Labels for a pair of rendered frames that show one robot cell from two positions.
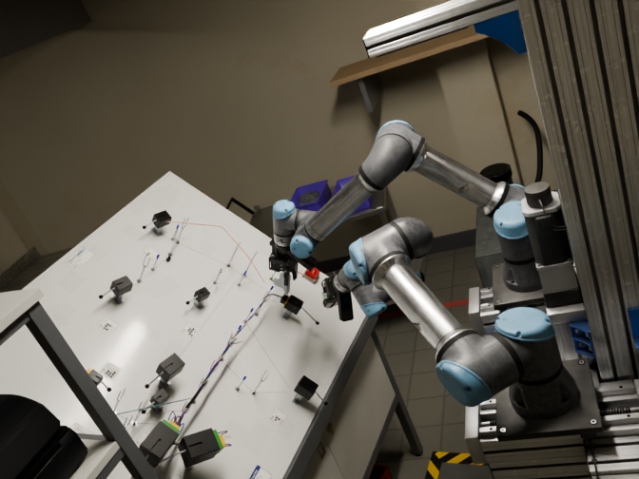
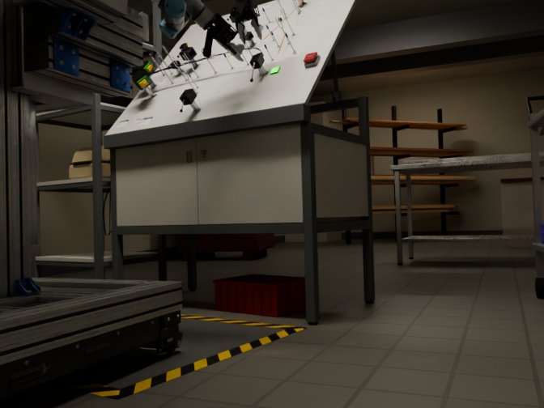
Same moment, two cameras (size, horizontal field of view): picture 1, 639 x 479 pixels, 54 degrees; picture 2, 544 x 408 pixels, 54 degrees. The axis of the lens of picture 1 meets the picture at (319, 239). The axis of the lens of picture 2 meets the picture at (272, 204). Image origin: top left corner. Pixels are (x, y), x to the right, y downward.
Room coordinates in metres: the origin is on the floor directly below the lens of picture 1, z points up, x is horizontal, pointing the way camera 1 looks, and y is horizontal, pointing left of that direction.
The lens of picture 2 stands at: (2.08, -2.15, 0.43)
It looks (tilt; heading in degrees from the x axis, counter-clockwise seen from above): 1 degrees up; 90
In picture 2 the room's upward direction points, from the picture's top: 2 degrees counter-clockwise
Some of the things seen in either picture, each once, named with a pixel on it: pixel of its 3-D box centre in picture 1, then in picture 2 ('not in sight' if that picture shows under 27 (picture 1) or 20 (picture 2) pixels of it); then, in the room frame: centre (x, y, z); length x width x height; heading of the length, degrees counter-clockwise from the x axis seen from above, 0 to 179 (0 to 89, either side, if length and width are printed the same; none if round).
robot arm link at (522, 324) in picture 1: (525, 341); not in sight; (1.09, -0.33, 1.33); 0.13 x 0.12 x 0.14; 102
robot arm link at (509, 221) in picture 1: (517, 229); not in sight; (1.56, -0.54, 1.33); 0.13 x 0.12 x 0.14; 157
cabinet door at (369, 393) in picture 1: (359, 407); (246, 177); (1.98, 0.11, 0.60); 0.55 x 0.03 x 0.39; 146
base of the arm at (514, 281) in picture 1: (526, 263); not in sight; (1.55, -0.54, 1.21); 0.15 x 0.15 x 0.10
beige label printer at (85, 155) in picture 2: not in sight; (102, 163); (1.15, 0.83, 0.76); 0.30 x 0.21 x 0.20; 60
